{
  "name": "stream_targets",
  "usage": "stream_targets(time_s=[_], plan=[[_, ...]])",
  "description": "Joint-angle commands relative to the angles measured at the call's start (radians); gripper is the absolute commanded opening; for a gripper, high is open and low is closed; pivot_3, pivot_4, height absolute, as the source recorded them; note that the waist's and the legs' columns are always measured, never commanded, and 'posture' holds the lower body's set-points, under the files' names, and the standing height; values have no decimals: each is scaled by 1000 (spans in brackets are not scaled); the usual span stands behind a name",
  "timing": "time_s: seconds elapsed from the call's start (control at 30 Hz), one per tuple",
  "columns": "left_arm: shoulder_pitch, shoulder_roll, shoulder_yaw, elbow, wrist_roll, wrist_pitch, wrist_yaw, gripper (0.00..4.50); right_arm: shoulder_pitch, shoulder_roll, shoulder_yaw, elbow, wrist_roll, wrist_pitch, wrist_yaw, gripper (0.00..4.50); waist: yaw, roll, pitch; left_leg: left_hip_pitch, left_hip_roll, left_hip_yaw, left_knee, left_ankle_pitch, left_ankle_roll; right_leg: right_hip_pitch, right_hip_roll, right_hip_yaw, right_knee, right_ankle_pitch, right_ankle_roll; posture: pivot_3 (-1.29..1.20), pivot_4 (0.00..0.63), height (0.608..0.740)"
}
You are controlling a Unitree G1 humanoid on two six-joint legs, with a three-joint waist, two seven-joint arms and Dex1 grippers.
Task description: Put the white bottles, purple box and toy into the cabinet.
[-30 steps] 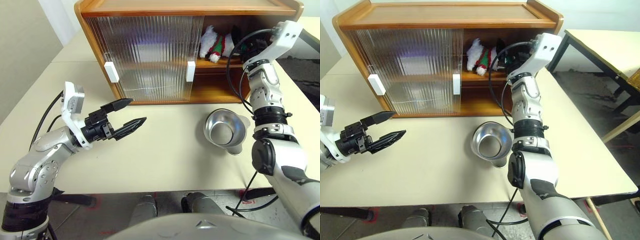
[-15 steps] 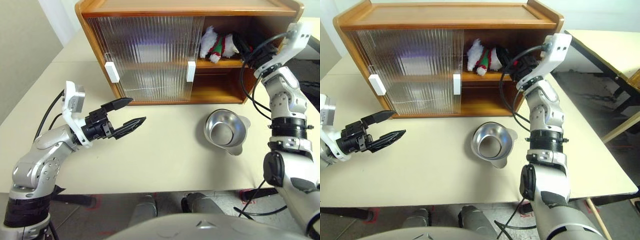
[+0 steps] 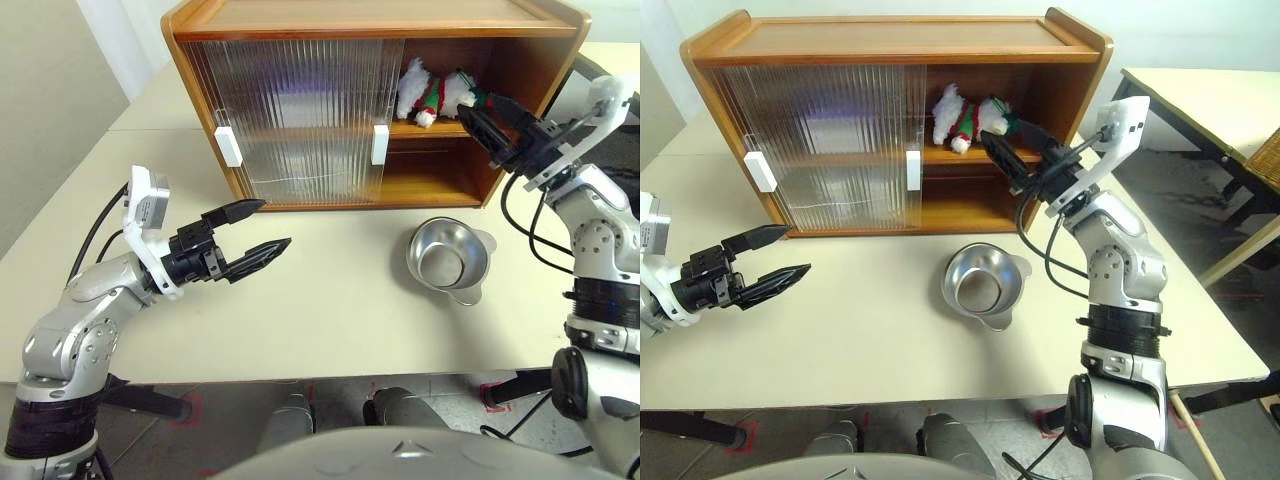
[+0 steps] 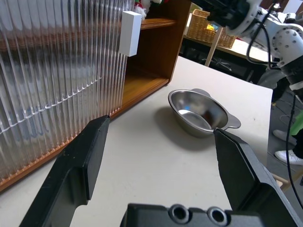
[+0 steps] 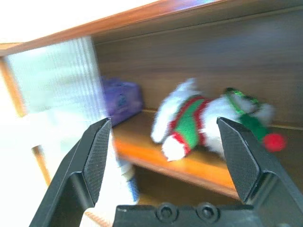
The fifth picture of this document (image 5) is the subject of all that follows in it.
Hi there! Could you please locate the wooden shelf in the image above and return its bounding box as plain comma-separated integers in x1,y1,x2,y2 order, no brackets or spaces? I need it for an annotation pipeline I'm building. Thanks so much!
113,108,303,201

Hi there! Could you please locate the wooden cabinet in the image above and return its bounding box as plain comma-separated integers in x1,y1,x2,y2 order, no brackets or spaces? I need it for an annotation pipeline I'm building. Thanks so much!
0,0,303,213

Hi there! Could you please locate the purple tissue pack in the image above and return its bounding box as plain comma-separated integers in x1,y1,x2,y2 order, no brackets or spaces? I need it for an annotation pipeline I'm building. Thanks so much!
100,77,144,127

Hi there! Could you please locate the white plush dog toy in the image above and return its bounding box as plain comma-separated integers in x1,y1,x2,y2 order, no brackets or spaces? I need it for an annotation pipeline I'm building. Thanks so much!
151,78,288,163

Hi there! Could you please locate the ribbed glass sliding door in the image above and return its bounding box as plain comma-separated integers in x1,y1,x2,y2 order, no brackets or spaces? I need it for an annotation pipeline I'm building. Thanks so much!
6,37,106,120

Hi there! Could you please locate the white jar with blue label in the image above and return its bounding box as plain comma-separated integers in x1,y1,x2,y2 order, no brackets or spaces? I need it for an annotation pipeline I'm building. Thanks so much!
116,151,141,205

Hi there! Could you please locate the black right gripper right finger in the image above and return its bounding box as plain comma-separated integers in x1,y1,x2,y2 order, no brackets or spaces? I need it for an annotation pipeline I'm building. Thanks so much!
216,117,303,227

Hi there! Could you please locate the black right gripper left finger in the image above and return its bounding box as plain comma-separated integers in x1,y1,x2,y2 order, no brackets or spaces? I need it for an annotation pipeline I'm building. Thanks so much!
29,117,112,227

